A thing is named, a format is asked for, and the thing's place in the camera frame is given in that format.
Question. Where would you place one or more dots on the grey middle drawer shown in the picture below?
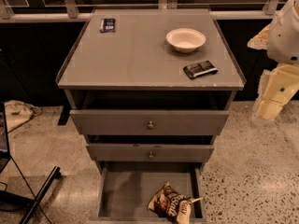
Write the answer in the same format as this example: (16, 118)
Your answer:
(150, 152)

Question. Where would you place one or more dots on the grey top drawer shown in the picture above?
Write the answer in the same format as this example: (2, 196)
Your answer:
(149, 122)

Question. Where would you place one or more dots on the metal window railing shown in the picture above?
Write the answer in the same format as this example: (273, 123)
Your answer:
(149, 3)

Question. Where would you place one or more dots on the black snack packet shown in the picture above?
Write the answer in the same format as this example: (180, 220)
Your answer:
(202, 68)

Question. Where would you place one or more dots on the beige cloth bag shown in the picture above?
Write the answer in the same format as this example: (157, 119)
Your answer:
(18, 113)

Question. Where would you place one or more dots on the grey drawer cabinet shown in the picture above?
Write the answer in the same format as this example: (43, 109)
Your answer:
(135, 68)

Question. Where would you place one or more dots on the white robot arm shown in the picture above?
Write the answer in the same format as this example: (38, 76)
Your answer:
(280, 39)

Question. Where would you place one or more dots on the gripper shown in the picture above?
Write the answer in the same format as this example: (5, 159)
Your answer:
(284, 37)

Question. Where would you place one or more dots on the white bowl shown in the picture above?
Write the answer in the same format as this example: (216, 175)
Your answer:
(185, 40)

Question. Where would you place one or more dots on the brown chip bag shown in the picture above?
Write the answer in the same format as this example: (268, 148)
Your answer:
(172, 205)

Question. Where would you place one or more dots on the grey open bottom drawer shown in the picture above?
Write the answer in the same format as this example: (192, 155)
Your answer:
(126, 190)

